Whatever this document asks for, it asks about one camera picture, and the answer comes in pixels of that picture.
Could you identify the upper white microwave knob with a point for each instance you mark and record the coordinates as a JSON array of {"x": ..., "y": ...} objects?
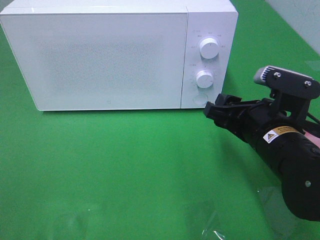
[{"x": 209, "y": 48}]

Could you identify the white microwave knob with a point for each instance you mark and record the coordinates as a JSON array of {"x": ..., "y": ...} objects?
[
  {"x": 204, "y": 79},
  {"x": 209, "y": 48}
]

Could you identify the round door release button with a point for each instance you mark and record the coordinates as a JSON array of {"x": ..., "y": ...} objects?
[{"x": 200, "y": 99}]

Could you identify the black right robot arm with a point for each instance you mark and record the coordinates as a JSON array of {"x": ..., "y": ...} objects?
[{"x": 300, "y": 192}]

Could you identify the lower white microwave knob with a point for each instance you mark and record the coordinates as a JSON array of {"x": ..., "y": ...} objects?
[{"x": 204, "y": 79}]

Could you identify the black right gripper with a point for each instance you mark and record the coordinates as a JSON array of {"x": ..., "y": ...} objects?
[{"x": 278, "y": 139}]

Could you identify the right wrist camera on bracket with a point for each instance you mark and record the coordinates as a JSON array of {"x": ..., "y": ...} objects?
[{"x": 291, "y": 91}]

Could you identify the white microwave door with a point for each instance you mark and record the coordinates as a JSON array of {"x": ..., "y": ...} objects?
[{"x": 100, "y": 61}]

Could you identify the white microwave oven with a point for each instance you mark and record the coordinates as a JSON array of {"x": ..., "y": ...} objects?
[{"x": 205, "y": 18}]

